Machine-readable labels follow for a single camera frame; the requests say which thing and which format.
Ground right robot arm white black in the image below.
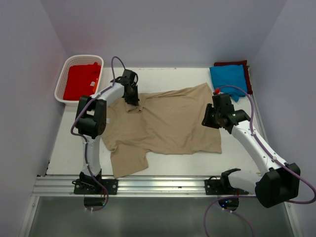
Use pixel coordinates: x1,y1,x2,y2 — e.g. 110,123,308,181
202,93,301,208

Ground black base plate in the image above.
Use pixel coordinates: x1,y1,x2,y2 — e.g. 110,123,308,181
204,176,249,196
72,179,119,195

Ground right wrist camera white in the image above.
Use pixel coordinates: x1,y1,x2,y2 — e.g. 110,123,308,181
213,88,223,95

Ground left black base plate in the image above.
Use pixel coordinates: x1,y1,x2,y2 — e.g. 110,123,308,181
72,179,119,195

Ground beige polo shirt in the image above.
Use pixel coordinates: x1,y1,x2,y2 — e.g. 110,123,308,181
102,83,222,178

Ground white plastic laundry basket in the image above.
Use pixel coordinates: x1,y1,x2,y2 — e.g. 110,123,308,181
54,55,104,107

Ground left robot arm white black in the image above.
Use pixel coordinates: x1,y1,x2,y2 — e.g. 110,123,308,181
71,69,139,195

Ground folded blue t shirt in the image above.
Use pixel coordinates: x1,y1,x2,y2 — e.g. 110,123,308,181
209,65,247,102

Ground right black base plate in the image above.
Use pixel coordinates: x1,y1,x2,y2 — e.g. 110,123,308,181
204,176,249,196

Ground aluminium mounting rail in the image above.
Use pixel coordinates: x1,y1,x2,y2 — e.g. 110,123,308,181
31,174,289,198

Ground red t shirt in basket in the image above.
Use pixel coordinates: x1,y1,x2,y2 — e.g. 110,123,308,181
63,62,101,101

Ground folded dark red t shirt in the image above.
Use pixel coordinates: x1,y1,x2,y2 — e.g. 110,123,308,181
213,60,253,95

